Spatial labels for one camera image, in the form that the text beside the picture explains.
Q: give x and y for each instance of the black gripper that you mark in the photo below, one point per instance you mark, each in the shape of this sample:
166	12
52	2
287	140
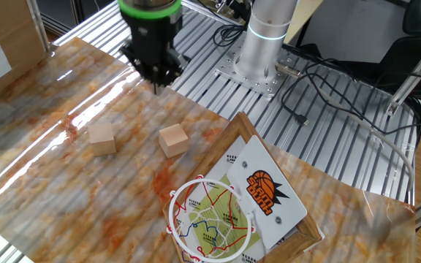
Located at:
154	40

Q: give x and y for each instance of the wooden picture frame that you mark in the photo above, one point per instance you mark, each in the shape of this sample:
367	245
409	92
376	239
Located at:
294	241

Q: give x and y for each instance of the orange marble pattern mat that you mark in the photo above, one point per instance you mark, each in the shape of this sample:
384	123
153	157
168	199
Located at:
49	182

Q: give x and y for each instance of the light grey cabinet panel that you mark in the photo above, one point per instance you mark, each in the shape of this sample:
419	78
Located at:
353	29

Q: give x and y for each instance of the light wooden cube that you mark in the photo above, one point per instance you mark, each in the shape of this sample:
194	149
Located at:
102	140
174	142

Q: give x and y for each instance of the silver base connector plug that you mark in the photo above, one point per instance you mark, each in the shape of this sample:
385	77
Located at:
287	70

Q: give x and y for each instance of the beige wooden panel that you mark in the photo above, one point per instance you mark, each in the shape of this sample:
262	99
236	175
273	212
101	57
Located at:
303	18

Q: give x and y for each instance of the white mini basketball hoop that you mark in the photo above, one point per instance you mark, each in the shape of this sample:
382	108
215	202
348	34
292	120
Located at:
291	212

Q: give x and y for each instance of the thin aluminium bar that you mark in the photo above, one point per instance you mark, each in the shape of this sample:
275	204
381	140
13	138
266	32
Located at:
210	9

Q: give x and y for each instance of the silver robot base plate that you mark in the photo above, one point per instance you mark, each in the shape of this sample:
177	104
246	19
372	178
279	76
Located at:
254	85

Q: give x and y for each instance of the wooden board with checkerboard sheet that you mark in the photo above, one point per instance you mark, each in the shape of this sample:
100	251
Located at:
17	29

